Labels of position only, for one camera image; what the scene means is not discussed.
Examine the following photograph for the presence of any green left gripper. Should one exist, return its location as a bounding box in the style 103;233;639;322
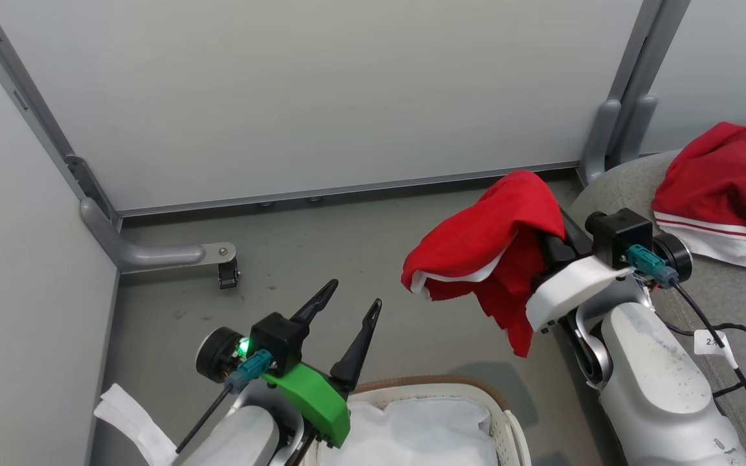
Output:
262;279;382;449

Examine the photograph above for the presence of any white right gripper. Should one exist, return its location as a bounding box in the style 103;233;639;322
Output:
526;207;636;333

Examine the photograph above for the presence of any red garment white hem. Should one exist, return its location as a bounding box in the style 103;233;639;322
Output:
401;170;567;359

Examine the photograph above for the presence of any small black caster wheel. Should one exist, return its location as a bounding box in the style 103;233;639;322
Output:
218;256;242;290

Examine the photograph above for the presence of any white cloth basket liner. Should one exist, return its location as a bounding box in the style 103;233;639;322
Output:
334;397;501;466

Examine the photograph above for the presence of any red garment striped white trim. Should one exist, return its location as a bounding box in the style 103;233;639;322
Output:
651;121;746;270

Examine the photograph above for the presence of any white laundry basket brown rim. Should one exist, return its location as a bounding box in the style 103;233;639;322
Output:
347;375;533;466

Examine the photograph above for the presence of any white fabric strip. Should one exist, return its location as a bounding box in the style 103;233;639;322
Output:
93;383;179;466

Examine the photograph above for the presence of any black cable teal connector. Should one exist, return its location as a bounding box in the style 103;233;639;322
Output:
175;349;274;455
627;245;746;459

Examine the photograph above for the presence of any grey partition post with foot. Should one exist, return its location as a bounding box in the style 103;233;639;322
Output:
618;0;692;164
579;0;666;186

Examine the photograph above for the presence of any grey partition bottom rail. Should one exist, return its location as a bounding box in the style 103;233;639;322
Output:
117;161;584;218

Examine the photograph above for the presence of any white cable tag label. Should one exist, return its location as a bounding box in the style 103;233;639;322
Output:
694;329;729;357

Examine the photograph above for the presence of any grey partition foot bracket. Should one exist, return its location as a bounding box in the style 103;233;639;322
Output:
80;197;238;273

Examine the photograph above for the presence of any grey partition corner post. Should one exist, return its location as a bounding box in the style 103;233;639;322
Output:
0;0;119;225

